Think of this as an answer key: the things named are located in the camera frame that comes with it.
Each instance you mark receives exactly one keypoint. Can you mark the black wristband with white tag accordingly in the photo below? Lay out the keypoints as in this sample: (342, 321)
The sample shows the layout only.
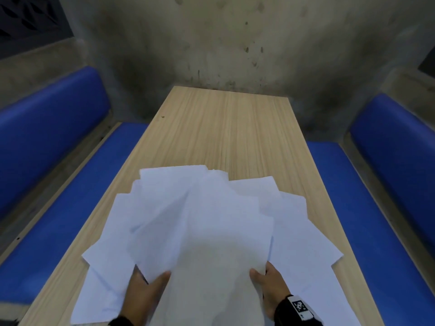
(300, 308)

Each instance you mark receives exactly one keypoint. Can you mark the person's right thumb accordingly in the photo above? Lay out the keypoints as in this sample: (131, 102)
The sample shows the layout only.
(256, 276)

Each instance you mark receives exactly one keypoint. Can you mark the person's right hand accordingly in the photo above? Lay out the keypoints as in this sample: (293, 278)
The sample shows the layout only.
(273, 288)

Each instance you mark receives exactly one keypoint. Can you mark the blue bench back cushion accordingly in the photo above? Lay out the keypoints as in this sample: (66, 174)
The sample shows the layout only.
(44, 132)
(397, 152)

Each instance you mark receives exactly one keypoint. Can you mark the blue bench seat cushion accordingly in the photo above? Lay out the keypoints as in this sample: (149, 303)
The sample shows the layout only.
(367, 234)
(68, 220)

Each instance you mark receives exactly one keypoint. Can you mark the white paper sheet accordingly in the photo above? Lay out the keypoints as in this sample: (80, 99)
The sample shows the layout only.
(217, 234)

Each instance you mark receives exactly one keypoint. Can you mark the person's left hand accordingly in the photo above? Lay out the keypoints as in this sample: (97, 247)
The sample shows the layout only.
(137, 295)

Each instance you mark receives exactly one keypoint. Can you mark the pile of white papers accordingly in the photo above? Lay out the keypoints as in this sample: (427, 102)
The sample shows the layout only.
(299, 241)

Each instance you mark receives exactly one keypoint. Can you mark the person's left thumb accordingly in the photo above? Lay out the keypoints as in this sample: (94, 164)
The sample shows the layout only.
(160, 280)

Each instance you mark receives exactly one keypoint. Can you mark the dark window grille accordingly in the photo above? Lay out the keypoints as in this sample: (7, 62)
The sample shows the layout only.
(30, 20)

